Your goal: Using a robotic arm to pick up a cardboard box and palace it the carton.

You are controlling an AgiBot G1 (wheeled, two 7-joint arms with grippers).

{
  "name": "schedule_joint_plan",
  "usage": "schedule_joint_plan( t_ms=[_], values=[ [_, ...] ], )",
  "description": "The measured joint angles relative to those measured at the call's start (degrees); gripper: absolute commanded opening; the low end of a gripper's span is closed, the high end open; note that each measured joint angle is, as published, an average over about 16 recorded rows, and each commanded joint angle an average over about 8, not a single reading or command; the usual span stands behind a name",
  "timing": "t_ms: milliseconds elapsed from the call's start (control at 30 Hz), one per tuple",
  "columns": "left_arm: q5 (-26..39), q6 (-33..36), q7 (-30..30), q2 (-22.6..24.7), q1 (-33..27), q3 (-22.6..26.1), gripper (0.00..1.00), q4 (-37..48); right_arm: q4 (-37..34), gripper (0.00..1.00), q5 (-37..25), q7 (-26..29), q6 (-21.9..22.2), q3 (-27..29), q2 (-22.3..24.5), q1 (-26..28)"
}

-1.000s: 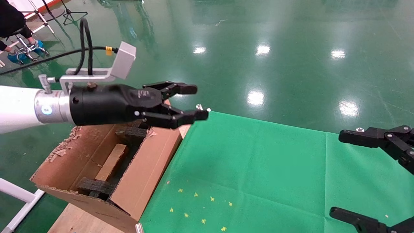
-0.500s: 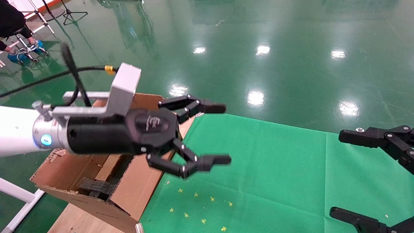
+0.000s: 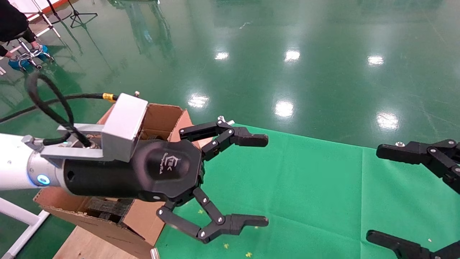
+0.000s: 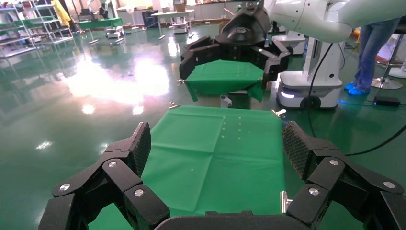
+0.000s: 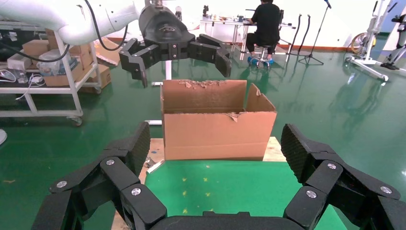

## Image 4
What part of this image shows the green table cloth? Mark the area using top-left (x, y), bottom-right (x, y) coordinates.
top-left (185, 60), bottom-right (264, 103)
top-left (89, 105), bottom-right (287, 230)

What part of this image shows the black power adapter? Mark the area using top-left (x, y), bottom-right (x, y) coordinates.
top-left (373, 96), bottom-right (401, 108)

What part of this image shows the chrome pedestal stool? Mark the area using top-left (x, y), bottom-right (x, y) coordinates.
top-left (370, 30), bottom-right (406, 91)

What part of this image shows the metal storage shelf rack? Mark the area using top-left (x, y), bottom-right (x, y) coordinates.
top-left (0, 5), bottom-right (36, 59)
top-left (23, 0), bottom-right (75, 45)

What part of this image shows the yellow hanging garment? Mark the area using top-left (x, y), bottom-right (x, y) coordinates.
top-left (52, 0), bottom-right (72, 28)

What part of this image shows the table with green cloth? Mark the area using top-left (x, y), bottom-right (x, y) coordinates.
top-left (78, 17), bottom-right (125, 44)

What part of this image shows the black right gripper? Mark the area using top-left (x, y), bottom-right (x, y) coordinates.
top-left (179, 4), bottom-right (291, 90)

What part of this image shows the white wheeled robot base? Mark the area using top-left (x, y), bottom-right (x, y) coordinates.
top-left (275, 37), bottom-right (345, 110)

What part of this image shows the person in blue jeans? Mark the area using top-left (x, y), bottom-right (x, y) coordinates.
top-left (344, 17), bottom-right (403, 96)

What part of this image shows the white work table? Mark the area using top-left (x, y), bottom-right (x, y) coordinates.
top-left (150, 9), bottom-right (196, 40)

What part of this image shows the black cabinet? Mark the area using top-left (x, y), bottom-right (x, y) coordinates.
top-left (142, 10), bottom-right (159, 29)

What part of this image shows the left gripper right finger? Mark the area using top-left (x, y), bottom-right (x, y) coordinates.
top-left (282, 120), bottom-right (406, 230)

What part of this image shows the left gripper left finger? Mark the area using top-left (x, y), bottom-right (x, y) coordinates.
top-left (38, 121), bottom-right (171, 230)

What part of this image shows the small white robot base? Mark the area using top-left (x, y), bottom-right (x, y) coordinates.
top-left (272, 32), bottom-right (307, 56)
top-left (171, 16), bottom-right (191, 35)

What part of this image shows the black floor cable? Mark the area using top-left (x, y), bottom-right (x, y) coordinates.
top-left (307, 43), bottom-right (406, 157)

